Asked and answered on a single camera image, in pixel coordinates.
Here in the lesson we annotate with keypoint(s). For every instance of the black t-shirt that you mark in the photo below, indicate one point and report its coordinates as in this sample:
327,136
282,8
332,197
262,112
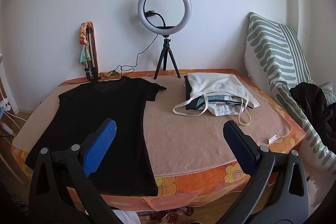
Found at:
105,103

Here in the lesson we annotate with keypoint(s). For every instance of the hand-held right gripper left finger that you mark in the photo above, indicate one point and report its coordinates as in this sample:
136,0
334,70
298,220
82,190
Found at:
101,145

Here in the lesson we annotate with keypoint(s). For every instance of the folded silver tripod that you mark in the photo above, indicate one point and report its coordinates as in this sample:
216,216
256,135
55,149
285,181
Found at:
90,56

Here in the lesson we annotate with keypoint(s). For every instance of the colourful scarf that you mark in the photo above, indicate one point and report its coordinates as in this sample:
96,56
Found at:
84,54

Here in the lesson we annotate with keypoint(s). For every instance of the beige blanket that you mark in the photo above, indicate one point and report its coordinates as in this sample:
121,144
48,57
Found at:
183,134

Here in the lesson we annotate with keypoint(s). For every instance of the white power strip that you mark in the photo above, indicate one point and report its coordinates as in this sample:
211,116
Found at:
4,104

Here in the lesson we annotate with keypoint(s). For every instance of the black jacket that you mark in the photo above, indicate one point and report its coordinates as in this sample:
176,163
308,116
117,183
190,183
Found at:
312,103

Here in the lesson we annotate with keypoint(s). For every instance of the light quilted garment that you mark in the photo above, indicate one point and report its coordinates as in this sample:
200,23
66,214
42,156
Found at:
328,90

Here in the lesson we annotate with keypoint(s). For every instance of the green striped white cover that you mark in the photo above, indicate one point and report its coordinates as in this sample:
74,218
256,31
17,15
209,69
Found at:
265,37

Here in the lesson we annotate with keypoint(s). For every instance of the dark green folded garment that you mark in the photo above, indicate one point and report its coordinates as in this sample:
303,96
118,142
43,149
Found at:
190,104

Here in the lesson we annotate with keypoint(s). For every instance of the white folded garment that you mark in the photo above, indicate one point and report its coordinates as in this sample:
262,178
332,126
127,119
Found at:
223,109

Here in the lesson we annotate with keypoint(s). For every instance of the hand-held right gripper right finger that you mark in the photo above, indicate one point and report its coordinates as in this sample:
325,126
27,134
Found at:
237,142

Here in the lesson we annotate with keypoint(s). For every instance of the white tote bag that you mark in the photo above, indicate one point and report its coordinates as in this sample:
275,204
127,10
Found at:
218,85

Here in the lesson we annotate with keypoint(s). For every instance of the brown wooden board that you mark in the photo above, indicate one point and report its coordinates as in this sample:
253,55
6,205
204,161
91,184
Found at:
94,56

